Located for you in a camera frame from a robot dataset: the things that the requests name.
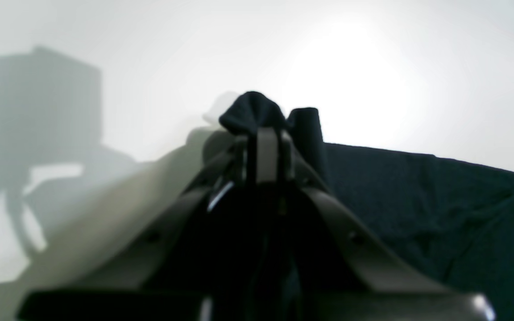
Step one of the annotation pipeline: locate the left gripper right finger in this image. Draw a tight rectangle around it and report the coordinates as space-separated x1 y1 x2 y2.
257 128 496 321

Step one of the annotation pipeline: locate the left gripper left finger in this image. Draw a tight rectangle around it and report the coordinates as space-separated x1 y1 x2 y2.
17 134 255 321

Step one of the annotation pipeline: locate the black T-shirt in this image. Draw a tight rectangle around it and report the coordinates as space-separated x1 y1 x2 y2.
220 91 514 321

